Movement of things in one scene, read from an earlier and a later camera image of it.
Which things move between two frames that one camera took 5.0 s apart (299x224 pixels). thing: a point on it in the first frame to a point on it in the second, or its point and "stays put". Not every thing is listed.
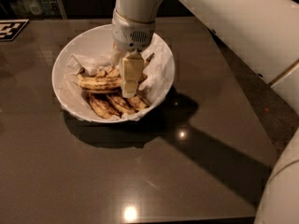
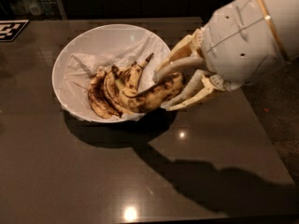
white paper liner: x=155 y=87 stays put
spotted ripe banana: x=102 y=81 to x=155 y=95
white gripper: x=132 y=35 to x=239 y=42
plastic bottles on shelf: x=42 y=1 stays put
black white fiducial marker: x=10 y=28 stays put
